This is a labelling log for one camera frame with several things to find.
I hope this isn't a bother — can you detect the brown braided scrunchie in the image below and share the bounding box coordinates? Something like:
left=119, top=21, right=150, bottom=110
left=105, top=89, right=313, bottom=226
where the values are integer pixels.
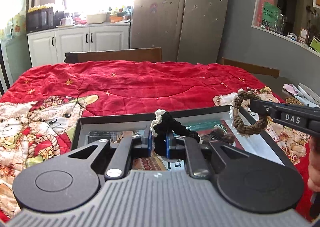
left=231, top=89, right=268, bottom=138

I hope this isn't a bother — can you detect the black white-edged scrunchie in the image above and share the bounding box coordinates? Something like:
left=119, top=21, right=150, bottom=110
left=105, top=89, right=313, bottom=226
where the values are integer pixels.
left=150, top=109, right=201, bottom=157

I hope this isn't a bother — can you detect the person's right hand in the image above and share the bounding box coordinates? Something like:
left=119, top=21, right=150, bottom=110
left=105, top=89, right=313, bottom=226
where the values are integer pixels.
left=308, top=137, right=320, bottom=192

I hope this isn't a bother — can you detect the white plate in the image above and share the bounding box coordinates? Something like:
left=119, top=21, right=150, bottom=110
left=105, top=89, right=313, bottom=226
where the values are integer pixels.
left=298, top=83, right=320, bottom=105

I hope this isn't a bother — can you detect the wooden bead trivet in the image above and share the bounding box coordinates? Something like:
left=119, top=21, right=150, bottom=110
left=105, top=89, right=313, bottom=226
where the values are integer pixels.
left=285, top=97, right=304, bottom=106

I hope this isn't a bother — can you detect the pink cloth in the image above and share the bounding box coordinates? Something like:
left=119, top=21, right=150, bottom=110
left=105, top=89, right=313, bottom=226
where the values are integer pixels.
left=283, top=83, right=302, bottom=96

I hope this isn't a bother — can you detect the black shallow box tray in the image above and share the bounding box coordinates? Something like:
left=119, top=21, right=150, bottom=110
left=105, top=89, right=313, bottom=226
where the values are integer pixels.
left=72, top=105, right=295, bottom=169

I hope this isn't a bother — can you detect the wooden chair at right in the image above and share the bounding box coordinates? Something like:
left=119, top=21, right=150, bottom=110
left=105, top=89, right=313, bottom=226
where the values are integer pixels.
left=218, top=57, right=280, bottom=78

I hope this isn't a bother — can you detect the red quilted blanket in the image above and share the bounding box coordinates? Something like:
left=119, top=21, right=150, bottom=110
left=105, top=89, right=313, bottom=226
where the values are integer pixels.
left=0, top=60, right=320, bottom=222

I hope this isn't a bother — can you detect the beige double-door refrigerator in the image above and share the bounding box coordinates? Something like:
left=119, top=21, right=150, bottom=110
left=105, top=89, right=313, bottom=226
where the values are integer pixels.
left=130, top=0, right=228, bottom=64

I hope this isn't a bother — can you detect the white kitchen cabinet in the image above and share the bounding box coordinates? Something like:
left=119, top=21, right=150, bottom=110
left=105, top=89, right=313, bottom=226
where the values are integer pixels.
left=27, top=22, right=130, bottom=67

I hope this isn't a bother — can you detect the white plastic basin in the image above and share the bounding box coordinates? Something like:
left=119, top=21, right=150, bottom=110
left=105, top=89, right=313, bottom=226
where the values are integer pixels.
left=86, top=13, right=107, bottom=24

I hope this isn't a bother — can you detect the white mug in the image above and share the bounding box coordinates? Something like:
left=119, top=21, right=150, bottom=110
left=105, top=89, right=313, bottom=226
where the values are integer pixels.
left=60, top=17, right=74, bottom=26

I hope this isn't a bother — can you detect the black microwave oven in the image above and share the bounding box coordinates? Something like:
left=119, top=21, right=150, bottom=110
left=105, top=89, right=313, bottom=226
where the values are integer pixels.
left=26, top=7, right=55, bottom=33

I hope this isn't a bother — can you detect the white wall shelf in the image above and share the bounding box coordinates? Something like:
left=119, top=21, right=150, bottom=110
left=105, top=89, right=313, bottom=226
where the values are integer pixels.
left=252, top=0, right=319, bottom=56

